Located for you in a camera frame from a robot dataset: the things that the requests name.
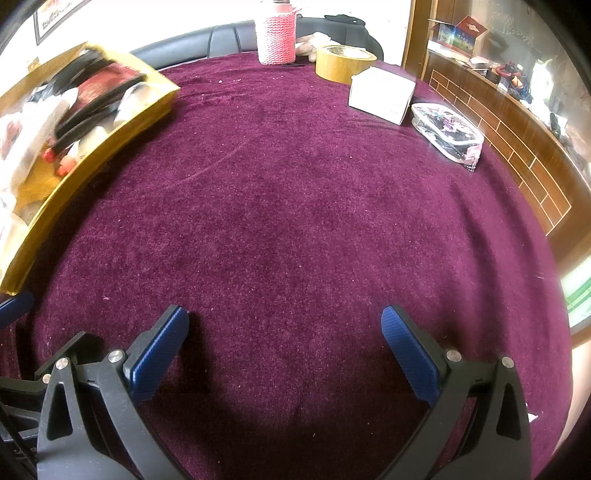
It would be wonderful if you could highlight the white cardboard box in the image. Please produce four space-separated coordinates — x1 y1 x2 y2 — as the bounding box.
348 66 416 126

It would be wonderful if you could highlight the maroon velvet tablecloth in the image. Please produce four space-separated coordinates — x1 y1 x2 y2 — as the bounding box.
0 51 571 480

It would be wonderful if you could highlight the red and blue gift box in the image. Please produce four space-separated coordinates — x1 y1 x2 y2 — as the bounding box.
427 15 489 58

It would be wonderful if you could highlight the white cloth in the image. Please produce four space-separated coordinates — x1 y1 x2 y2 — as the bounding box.
295 32 345 62

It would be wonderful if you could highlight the wooden counter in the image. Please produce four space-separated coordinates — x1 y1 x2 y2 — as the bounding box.
402 0 591 250

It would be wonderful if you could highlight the clear plastic case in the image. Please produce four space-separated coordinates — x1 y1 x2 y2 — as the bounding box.
410 102 485 172

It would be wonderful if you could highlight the brown packing tape roll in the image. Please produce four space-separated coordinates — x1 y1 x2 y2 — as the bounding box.
315 45 378 85

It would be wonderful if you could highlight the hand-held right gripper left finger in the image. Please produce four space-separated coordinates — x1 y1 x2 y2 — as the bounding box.
36 305 191 480

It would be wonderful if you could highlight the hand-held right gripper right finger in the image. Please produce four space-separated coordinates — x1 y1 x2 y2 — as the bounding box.
379 305 534 480

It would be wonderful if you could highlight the pile of black packets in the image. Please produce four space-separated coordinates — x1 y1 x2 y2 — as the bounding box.
34 48 148 148

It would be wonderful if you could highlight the pink knit-covered flask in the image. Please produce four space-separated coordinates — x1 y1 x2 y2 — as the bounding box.
255 0 296 65

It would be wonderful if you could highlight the black leather sofa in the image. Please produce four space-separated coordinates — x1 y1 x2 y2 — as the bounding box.
129 16 385 70

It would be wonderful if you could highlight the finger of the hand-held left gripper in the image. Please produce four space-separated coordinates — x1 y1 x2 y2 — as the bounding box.
34 332 105 384
0 292 36 326

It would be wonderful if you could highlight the framed horse painting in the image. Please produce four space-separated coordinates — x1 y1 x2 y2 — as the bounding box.
34 0 93 45

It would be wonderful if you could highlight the red black toy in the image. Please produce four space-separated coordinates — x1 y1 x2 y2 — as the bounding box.
494 60 532 100

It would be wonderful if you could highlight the gold cardboard box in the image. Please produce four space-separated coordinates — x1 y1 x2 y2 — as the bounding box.
0 41 181 296

